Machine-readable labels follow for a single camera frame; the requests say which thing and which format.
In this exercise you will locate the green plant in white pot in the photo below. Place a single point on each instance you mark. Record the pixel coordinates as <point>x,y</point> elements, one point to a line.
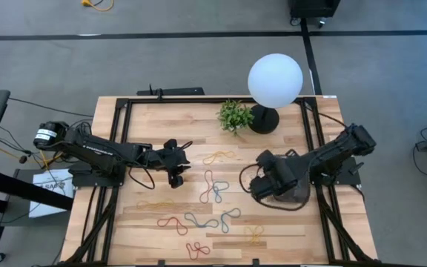
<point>234,116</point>

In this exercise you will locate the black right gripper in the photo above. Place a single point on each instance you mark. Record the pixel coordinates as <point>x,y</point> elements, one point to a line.
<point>276,178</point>

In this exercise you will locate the white globe lamp black base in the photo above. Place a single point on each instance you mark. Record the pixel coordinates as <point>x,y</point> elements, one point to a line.
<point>274,79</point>

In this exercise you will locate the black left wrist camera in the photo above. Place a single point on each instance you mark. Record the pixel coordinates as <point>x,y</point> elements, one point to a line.
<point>176,181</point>

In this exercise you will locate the translucent grey plastic bin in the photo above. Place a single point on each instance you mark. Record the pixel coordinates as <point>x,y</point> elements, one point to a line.
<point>298,193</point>

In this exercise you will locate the white printed sheet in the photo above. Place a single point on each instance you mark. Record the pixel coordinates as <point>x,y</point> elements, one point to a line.
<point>50,178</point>

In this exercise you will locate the red rubber band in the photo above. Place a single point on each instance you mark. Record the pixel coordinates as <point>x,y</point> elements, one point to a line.
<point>195,250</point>
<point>176,223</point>
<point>210,185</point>

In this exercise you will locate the black box with antenna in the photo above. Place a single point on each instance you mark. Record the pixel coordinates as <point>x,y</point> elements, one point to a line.
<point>176,91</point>

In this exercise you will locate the yellow rubber band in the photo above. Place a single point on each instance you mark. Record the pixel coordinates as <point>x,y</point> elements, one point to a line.
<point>154,204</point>
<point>254,234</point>
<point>213,157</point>

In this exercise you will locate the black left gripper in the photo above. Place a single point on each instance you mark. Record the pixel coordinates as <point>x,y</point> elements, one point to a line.
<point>172,157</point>

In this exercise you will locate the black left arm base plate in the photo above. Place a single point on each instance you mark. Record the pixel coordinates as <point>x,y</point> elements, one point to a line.
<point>95,180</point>

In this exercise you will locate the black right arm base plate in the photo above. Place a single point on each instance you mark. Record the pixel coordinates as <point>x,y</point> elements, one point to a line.
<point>343,178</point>

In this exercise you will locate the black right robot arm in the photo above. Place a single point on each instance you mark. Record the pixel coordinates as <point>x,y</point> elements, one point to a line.
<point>332,152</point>

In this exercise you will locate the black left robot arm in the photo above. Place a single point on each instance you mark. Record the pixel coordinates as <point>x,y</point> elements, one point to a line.
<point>98,150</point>

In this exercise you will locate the black desk leg frame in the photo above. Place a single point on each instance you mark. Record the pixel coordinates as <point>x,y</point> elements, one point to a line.
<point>20,187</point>

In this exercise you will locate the black wheeled cart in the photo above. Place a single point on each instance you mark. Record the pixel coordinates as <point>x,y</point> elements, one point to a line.
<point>313,7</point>

